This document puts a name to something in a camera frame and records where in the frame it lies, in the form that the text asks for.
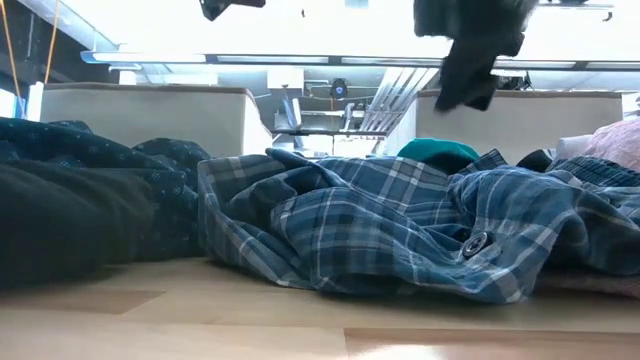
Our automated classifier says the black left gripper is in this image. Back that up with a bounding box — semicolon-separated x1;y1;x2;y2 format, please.
198;0;267;22

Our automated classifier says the navy dotted garment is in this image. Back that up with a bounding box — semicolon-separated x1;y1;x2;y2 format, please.
0;117;212;264

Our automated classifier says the blue plaid shirt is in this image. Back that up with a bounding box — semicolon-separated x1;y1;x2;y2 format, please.
197;147;640;305

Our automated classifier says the teal garment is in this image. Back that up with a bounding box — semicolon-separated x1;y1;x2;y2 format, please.
397;137;481;174

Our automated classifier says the dark grey garment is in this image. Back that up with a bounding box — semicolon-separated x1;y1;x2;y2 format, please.
413;0;539;113

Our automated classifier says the small black garment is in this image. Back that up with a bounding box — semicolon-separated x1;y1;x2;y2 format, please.
516;148;555;174

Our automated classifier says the white garment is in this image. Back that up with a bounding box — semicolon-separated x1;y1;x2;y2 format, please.
554;133;596;161

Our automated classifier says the navy ribbed knit garment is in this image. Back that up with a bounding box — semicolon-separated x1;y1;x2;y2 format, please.
547;156;640;189

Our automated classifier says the pink garment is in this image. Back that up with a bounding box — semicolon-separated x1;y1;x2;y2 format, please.
583;118;640;172

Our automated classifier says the beige fabric storage bin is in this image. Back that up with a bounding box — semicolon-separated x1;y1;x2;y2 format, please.
384;88;624;164
39;82;274;159

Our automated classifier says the black round camera device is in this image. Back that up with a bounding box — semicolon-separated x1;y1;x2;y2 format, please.
329;78;350;100

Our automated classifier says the orange cable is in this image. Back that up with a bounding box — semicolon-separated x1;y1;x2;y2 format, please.
0;0;61;99

